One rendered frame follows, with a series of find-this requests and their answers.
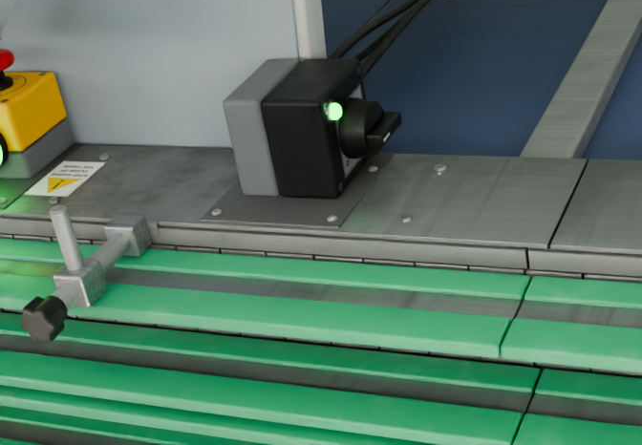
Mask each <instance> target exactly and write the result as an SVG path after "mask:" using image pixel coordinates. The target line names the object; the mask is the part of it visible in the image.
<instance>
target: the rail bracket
mask: <svg viewBox="0 0 642 445"><path fill-rule="evenodd" d="M49 213H50V216H51V219H52V222H53V227H54V231H55V234H56V237H57V239H58V242H59V245H60V248H61V251H62V255H63V258H64V261H65V264H64V265H63V266H62V267H60V268H59V269H58V270H57V271H56V273H55V274H54V275H53V280H54V283H55V286H56V291H55V292H54V293H53V294H52V295H50V296H47V297H46V298H45V299H43V298H41V297H39V296H36V297H34V298H33V299H32V300H31V301H30V302H29V303H28V304H26V305H25V306H24V307H23V312H22V314H23V317H22V318H21V319H20V326H21V327H22V328H24V329H25V330H26V331H27V332H28V333H29V335H30V337H31V338H32V339H33V340H40V339H42V340H44V341H46V342H52V341H53V340H54V339H55V338H56V336H57V335H58V334H59V333H60V332H61V331H62V330H63V329H64V328H65V327H64V320H65V319H66V318H67V313H68V311H69V310H70V309H71V308H72V307H83V308H89V307H91V306H92V305H93V304H94V303H95V302H96V301H97V300H98V299H99V298H100V297H101V296H102V294H103V293H104V292H105V291H106V290H107V289H108V287H107V283H106V280H105V277H104V274H105V273H106V272H107V271H108V270H109V269H110V268H111V267H112V266H113V265H114V264H115V263H116V262H117V261H118V260H119V259H120V258H121V257H122V256H123V255H125V256H140V255H141V254H142V253H143V252H144V251H145V250H146V249H147V248H148V247H149V246H150V245H151V244H152V241H151V237H150V234H156V235H159V234H160V233H159V227H160V226H159V223H158V222H147V221H146V219H145V217H144V216H134V215H115V216H114V217H113V218H112V219H111V220H110V221H109V222H108V223H107V224H106V225H105V226H104V230H105V233H106V237H107V240H108V241H107V242H106V243H105V244H104V245H103V246H101V247H100V248H99V249H98V250H97V251H96V252H95V253H94V254H93V255H92V256H91V257H90V258H82V257H81V253H80V250H79V247H78V244H77V241H76V237H75V233H74V230H73V226H72V223H71V220H70V217H69V214H68V210H67V207H66V206H65V205H62V204H60V205H56V206H54V207H52V208H51V210H50V211H49Z"/></svg>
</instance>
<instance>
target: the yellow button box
mask: <svg viewBox="0 0 642 445"><path fill-rule="evenodd" d="M4 74H5V77H6V81H5V82H3V83H1V84H0V133H1V134H2V135H3V137H4V139H5V140H6V143H7V145H8V150H9V154H8V158H7V160H6V162H5V163H4V164H3V165H2V166H0V178H6V179H31V178H33V177H34V176H35V175H36V174H37V173H39V172H40V171H41V170H42V169H44V168H45V167H46V166H47V165H48V164H50V163H51V162H52V161H53V160H55V159H56V158H57V157H59V156H60V155H61V154H62V153H63V152H65V151H66V150H67V149H68V148H70V147H71V146H72V145H73V144H74V143H75V140H74V137H73V133H72V130H71V127H70V123H69V121H68V120H67V119H64V118H65V117H66V111H65V108H64V104H63V101H62V98H61V94H60V92H59V88H58V85H57V82H56V78H55V75H54V73H51V72H18V73H4Z"/></svg>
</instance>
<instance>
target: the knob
mask: <svg viewBox="0 0 642 445"><path fill-rule="evenodd" d="M401 122H402V120H401V113H400V112H386V113H385V114H384V111H383V109H382V107H381V105H380V104H379V103H378V102H377V101H373V100H363V99H361V98H357V97H351V98H349V99H347V100H346V101H345V103H344V104H343V106H342V115H341V117H340V118H339V121H338V137H339V143H340V147H341V150H342V152H343V154H344V155H345V156H346V157H347V158H348V159H360V158H365V157H375V156H377V155H378V154H379V152H380V151H381V149H382V148H383V146H384V145H385V144H386V142H387V141H388V140H389V138H390V137H391V136H392V135H393V133H394V132H395V131H396V129H397V128H398V127H399V125H400V124H401Z"/></svg>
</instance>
